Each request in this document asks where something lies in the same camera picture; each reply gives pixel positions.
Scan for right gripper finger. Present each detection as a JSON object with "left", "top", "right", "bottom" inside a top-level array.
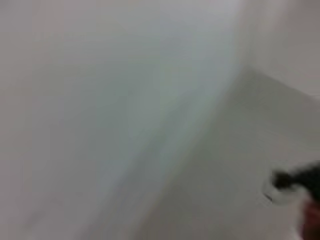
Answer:
[{"left": 272, "top": 161, "right": 320, "bottom": 201}]

